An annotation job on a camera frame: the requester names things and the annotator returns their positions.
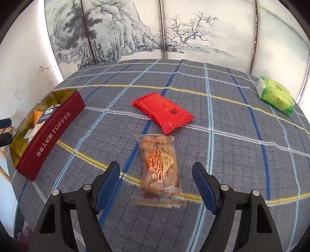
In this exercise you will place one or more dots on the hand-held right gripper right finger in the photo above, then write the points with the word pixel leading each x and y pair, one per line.
pixel 203 186

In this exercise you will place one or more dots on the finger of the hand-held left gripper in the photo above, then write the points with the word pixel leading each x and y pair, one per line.
pixel 4 123
pixel 5 139

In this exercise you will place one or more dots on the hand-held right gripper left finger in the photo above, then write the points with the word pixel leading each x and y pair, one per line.
pixel 109 184

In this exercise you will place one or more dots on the blue and white cracker packet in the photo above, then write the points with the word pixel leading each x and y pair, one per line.
pixel 46 114

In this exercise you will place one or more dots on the red and gold tin box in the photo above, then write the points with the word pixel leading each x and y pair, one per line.
pixel 48 138

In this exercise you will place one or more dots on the clear packet of brown pastries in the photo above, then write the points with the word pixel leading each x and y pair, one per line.
pixel 157 167

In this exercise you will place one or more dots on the grey plaid blanket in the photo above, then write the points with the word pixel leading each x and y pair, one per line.
pixel 230 145

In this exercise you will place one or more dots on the red foil snack packet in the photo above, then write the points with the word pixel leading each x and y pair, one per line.
pixel 162 111

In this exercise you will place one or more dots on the dark floral cloth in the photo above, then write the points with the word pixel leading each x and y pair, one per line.
pixel 23 240

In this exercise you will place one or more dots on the green tissue pack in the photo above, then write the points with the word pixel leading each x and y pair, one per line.
pixel 276 97

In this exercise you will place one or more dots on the ink landscape folding screen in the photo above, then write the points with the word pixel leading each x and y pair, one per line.
pixel 116 29

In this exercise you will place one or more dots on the wooden frame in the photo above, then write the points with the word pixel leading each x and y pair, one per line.
pixel 3 152

